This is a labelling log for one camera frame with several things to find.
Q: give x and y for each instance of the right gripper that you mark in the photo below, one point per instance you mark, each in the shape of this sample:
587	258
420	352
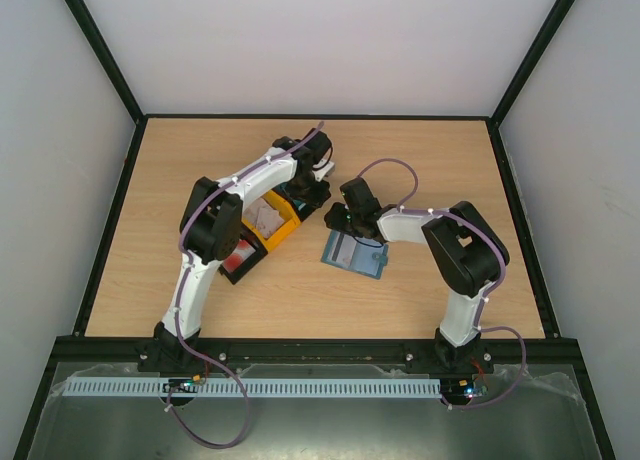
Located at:
339	219

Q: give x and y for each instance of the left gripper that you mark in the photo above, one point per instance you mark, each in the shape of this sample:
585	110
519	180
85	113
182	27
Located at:
318	199

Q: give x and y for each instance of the black bin with teal cards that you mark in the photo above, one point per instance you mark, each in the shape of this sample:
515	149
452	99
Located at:
302	210

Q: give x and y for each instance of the yellow bin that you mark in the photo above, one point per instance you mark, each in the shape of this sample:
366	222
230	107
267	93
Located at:
286	211

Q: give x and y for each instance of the white floral VIP card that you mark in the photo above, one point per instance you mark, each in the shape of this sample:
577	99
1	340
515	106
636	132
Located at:
343	250

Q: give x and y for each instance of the teal card holder wallet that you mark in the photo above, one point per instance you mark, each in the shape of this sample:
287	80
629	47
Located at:
369	259

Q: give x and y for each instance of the black bin with red cards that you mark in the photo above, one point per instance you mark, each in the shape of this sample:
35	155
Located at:
257	257

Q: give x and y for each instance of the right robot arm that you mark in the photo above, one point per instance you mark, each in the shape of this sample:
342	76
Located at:
469	255

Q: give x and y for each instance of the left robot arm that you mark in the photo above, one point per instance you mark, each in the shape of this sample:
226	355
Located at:
212	223

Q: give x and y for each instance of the white floral card stack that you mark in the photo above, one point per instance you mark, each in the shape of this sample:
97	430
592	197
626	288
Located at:
264	218

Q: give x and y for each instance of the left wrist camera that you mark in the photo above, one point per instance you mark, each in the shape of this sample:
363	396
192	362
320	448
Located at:
324	170

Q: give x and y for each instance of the white slotted cable duct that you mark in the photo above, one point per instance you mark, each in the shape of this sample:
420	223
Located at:
142	387

